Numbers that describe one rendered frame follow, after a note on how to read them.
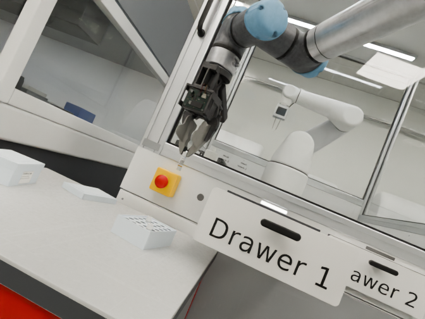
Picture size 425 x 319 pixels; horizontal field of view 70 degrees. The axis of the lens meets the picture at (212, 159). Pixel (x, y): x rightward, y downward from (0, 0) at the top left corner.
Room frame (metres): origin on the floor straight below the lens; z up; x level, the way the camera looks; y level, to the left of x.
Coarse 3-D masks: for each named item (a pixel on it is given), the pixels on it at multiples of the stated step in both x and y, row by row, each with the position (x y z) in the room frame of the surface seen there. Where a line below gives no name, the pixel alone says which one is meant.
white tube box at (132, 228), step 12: (120, 216) 0.63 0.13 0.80; (132, 216) 0.68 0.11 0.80; (144, 216) 0.72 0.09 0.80; (120, 228) 0.62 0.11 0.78; (132, 228) 0.61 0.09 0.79; (144, 228) 0.60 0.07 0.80; (156, 228) 0.66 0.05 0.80; (168, 228) 0.71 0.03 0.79; (132, 240) 0.61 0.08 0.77; (144, 240) 0.60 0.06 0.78; (156, 240) 0.64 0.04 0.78; (168, 240) 0.69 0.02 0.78
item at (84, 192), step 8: (64, 184) 0.83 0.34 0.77; (72, 184) 0.84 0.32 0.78; (72, 192) 0.81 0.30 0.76; (80, 192) 0.80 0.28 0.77; (88, 192) 0.82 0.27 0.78; (96, 192) 0.86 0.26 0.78; (104, 192) 0.92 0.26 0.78; (88, 200) 0.81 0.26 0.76; (96, 200) 0.83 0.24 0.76; (104, 200) 0.86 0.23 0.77; (112, 200) 0.89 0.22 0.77
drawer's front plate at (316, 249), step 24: (216, 192) 0.59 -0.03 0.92; (216, 216) 0.59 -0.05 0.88; (240, 216) 0.58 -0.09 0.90; (264, 216) 0.58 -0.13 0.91; (216, 240) 0.59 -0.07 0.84; (240, 240) 0.58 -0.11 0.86; (264, 240) 0.57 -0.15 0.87; (288, 240) 0.57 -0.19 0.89; (312, 240) 0.56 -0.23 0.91; (336, 240) 0.55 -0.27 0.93; (264, 264) 0.57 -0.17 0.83; (312, 264) 0.56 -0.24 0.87; (336, 264) 0.55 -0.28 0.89; (312, 288) 0.55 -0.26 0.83; (336, 288) 0.55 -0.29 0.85
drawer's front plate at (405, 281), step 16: (368, 256) 0.84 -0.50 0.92; (352, 272) 0.84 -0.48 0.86; (368, 272) 0.83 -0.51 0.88; (384, 272) 0.83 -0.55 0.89; (400, 272) 0.82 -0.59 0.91; (352, 288) 0.84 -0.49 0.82; (368, 288) 0.83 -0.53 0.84; (400, 288) 0.82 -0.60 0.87; (416, 288) 0.81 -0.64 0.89; (400, 304) 0.82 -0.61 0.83; (416, 304) 0.81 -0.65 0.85
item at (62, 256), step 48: (0, 192) 0.58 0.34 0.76; (48, 192) 0.72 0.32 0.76; (0, 240) 0.40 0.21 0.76; (48, 240) 0.46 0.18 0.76; (96, 240) 0.55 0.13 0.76; (192, 240) 0.87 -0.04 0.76; (0, 288) 0.37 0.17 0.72; (48, 288) 0.35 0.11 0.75; (96, 288) 0.38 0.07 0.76; (144, 288) 0.44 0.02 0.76; (192, 288) 0.52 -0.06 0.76
